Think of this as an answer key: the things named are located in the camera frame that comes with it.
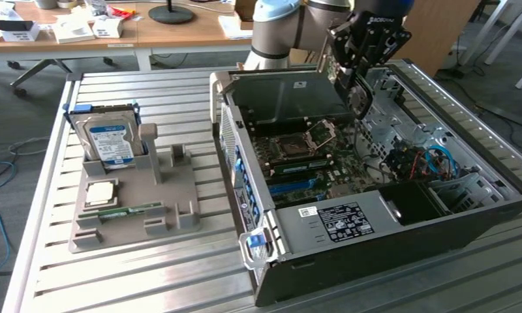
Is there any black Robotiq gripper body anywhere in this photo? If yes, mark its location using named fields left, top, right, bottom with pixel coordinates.
left=351, top=0, right=406, bottom=68

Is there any Nvidia graphics card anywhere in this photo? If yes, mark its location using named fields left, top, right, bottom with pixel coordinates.
left=316, top=44, right=374, bottom=121

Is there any blue expansion slot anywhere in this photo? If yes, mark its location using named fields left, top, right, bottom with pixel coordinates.
left=268, top=178, right=318, bottom=197

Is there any wooden cabinet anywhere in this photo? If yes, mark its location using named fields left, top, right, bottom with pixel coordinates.
left=346, top=0, right=482, bottom=76

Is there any stack of white papers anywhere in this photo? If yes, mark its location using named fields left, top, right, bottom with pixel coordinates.
left=219, top=14, right=253, bottom=40

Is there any black CPU socket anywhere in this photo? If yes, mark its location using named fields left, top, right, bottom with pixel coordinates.
left=273, top=133, right=316, bottom=158

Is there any installed RAM stick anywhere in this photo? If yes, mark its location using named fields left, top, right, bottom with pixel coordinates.
left=271, top=159, right=332, bottom=176

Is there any green motherboard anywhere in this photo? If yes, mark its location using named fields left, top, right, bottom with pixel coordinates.
left=248, top=123, right=387, bottom=209

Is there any black round lamp base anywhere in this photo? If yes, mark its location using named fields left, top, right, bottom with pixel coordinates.
left=148, top=0, right=196, bottom=25

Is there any silver chipset heatsink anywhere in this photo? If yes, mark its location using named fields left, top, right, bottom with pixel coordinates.
left=328, top=185, right=354, bottom=198

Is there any silver disk bay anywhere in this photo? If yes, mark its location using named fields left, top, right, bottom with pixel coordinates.
left=426, top=172, right=506, bottom=216

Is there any black plastic shroud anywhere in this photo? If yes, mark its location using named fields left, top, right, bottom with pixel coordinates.
left=376, top=180, right=454, bottom=226

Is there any red plastic item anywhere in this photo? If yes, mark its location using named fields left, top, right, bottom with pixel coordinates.
left=108, top=7, right=137, bottom=22

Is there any small white labelled box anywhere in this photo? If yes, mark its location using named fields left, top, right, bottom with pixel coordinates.
left=90, top=18, right=124, bottom=39

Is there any grey power supply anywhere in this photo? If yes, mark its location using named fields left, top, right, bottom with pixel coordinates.
left=273, top=191, right=403, bottom=254

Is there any hard disk with blue carrier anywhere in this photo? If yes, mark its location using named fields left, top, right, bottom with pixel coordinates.
left=62, top=102, right=152, bottom=170

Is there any white open cardboard box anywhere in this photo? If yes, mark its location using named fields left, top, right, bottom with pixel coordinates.
left=50, top=15, right=97, bottom=45

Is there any grey parts rack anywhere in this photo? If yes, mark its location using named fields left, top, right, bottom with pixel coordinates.
left=68, top=123, right=203, bottom=254

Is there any black open PC case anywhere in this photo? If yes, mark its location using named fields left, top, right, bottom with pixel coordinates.
left=208, top=58, right=522, bottom=308

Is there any wooden top desk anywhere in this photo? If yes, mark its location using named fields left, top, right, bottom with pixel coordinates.
left=0, top=0, right=378, bottom=97

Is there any silver CPU chip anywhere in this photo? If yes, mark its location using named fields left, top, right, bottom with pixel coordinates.
left=84, top=180, right=120, bottom=207

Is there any green loose RAM stick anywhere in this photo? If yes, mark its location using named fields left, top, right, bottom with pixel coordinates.
left=77, top=202, right=164, bottom=219

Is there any black and white box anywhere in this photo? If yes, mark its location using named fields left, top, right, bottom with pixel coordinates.
left=0, top=20, right=41, bottom=43

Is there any white table frame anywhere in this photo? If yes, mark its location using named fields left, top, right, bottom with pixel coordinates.
left=458, top=0, right=522, bottom=89

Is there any CPU socket with metal frame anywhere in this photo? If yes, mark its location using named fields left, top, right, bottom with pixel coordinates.
left=303, top=118, right=338, bottom=149

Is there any blue disk wire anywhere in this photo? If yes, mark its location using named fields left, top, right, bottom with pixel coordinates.
left=423, top=145, right=461, bottom=179

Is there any red disk wire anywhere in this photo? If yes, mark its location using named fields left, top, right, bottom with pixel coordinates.
left=408, top=152, right=423, bottom=179

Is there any grey floor cable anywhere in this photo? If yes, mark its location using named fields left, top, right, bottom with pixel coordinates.
left=0, top=136, right=49, bottom=158

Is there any blue floor cable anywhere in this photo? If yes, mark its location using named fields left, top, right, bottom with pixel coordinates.
left=0, top=155, right=17, bottom=282

